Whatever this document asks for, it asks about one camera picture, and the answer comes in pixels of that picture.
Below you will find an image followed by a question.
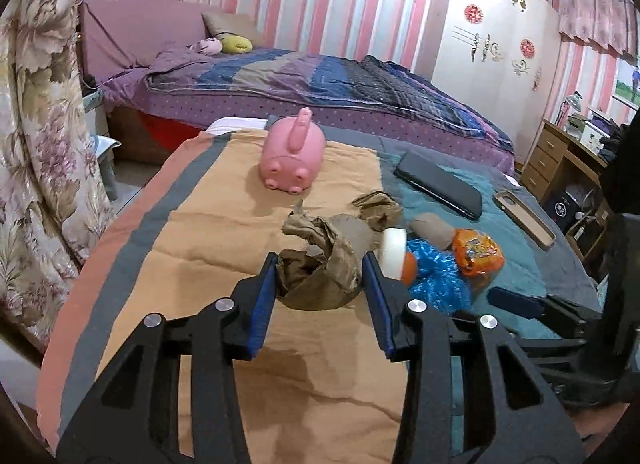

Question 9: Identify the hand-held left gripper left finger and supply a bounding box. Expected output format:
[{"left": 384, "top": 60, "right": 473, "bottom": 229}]
[{"left": 56, "top": 252, "right": 280, "bottom": 464}]

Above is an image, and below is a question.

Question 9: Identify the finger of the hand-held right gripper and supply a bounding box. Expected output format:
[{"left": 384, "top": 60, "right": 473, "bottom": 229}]
[
  {"left": 487, "top": 287, "right": 601, "bottom": 337},
  {"left": 510, "top": 336, "right": 591, "bottom": 375}
]

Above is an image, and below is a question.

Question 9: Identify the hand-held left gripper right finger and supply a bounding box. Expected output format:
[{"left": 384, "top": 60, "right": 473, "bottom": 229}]
[{"left": 361, "top": 252, "right": 587, "bottom": 464}]

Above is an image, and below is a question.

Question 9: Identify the brown paper bag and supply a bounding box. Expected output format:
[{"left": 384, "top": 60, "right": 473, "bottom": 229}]
[{"left": 276, "top": 199, "right": 365, "bottom": 312}]

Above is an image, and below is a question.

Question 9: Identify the blue plastic wrapper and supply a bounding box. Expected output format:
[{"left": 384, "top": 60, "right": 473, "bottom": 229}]
[{"left": 407, "top": 239, "right": 473, "bottom": 315}]

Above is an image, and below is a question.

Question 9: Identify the orange peel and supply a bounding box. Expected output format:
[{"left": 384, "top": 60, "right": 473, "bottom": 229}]
[{"left": 401, "top": 251, "right": 419, "bottom": 289}]

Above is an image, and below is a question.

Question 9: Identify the white plastic cup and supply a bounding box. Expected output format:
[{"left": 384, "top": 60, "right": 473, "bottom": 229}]
[{"left": 380, "top": 228, "right": 409, "bottom": 279}]

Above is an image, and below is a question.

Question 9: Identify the orange snack packet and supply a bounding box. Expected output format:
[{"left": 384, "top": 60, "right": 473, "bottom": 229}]
[{"left": 452, "top": 228, "right": 505, "bottom": 279}]

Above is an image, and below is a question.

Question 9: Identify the tan phone case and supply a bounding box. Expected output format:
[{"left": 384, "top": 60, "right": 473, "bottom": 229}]
[{"left": 492, "top": 190, "right": 557, "bottom": 251}]

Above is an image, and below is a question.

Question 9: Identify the striped orange and teal blanket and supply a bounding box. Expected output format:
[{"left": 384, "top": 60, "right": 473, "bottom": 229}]
[{"left": 35, "top": 116, "right": 603, "bottom": 464}]

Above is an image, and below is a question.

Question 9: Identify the tan paper cup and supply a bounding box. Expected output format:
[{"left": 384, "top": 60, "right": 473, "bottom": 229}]
[{"left": 410, "top": 212, "right": 455, "bottom": 249}]

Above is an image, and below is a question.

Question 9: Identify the small crumpled brown paper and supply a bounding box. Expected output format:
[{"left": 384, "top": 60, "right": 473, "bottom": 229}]
[{"left": 351, "top": 190, "right": 403, "bottom": 231}]

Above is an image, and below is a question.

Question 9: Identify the black box with white label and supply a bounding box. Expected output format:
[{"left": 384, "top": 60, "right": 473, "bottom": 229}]
[{"left": 550, "top": 189, "right": 581, "bottom": 232}]

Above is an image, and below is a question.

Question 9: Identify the black flat case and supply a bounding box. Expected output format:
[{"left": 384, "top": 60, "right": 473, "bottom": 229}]
[{"left": 393, "top": 150, "right": 483, "bottom": 221}]

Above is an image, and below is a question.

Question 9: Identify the wooden desk with drawers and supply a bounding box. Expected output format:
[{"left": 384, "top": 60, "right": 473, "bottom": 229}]
[{"left": 521, "top": 120, "right": 613, "bottom": 245}]

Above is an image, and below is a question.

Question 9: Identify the pink piggy bank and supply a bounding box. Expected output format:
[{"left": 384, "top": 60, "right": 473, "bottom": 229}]
[{"left": 261, "top": 108, "right": 327, "bottom": 195}]

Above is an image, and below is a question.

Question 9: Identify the desk lamp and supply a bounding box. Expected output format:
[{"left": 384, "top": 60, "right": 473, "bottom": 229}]
[{"left": 555, "top": 91, "right": 583, "bottom": 127}]

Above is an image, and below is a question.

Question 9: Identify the white wardrobe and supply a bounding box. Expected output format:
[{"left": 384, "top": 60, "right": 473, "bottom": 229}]
[{"left": 430, "top": 0, "right": 561, "bottom": 167}]

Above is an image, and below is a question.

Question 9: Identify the striped purple and blue quilt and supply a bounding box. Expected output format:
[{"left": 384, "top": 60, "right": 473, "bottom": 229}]
[{"left": 145, "top": 48, "right": 515, "bottom": 152}]

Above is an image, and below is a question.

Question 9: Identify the small framed couple photo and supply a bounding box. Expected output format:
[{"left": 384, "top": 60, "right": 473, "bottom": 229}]
[{"left": 612, "top": 60, "right": 640, "bottom": 109}]

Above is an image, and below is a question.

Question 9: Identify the yellow plush toy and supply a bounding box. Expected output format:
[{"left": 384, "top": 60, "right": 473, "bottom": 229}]
[{"left": 221, "top": 34, "right": 253, "bottom": 54}]

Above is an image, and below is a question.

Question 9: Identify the pink plush toy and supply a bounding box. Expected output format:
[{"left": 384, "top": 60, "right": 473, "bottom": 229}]
[{"left": 190, "top": 37, "right": 223, "bottom": 55}]

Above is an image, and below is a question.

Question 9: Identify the floral curtain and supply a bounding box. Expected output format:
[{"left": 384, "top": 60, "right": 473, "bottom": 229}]
[{"left": 0, "top": 0, "right": 118, "bottom": 345}]

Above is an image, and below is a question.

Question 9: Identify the tan pillow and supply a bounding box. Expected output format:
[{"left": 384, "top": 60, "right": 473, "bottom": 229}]
[{"left": 201, "top": 10, "right": 263, "bottom": 47}]

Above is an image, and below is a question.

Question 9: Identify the pink curtain valance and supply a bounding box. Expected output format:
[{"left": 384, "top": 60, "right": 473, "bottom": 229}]
[{"left": 557, "top": 0, "right": 640, "bottom": 57}]

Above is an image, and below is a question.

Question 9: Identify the purple bed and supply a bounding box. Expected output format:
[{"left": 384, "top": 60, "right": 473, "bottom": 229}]
[{"left": 80, "top": 0, "right": 516, "bottom": 179}]

